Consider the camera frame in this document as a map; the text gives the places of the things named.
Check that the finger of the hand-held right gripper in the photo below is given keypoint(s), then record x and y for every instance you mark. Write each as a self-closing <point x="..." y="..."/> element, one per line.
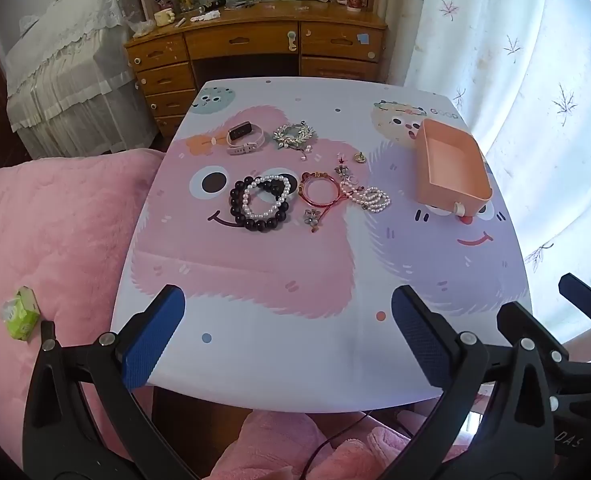
<point x="530" y="322"/>
<point x="590" y="295"/>

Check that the white printed curtain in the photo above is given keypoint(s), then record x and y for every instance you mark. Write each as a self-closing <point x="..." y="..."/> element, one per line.
<point x="500" y="110"/>

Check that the yellow mug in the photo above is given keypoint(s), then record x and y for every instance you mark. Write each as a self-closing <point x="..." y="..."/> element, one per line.
<point x="165" y="17"/>

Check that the small silver earring charm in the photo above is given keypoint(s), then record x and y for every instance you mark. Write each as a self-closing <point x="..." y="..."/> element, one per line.
<point x="343" y="170"/>

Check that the pink fleece cloth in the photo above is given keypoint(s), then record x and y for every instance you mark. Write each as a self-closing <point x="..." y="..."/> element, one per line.
<point x="275" y="450"/>

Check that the pink smart watch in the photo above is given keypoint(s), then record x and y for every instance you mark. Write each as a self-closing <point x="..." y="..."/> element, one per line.
<point x="240" y="131"/>

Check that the white lace cloth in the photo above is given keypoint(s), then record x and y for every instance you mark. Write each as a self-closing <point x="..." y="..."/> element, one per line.
<point x="65" y="60"/>

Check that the wooden desk with drawers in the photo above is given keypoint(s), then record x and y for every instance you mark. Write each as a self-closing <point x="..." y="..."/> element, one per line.
<point x="245" y="35"/>

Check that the clear plastic bag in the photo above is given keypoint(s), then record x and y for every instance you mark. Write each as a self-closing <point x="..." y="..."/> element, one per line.
<point x="141" y="29"/>

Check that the pink fluffy blanket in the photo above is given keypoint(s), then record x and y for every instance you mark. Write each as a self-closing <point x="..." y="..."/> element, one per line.
<point x="50" y="220"/>

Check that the small flower charm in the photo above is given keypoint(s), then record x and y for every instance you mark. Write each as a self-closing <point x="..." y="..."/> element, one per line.
<point x="312" y="218"/>

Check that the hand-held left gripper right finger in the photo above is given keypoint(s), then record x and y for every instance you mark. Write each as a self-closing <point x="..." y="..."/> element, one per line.
<point x="420" y="340"/>

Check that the green tissue pack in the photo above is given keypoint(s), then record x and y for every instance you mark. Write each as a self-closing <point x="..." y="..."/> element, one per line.
<point x="21" y="317"/>

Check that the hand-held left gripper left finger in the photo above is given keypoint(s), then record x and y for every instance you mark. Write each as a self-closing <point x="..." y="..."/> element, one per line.
<point x="155" y="335"/>

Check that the silver wreath brooch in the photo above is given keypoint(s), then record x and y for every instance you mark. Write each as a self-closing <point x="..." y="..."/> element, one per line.
<point x="281" y="136"/>

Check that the pink plastic box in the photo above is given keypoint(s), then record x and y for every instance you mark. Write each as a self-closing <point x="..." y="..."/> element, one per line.
<point x="450" y="155"/>

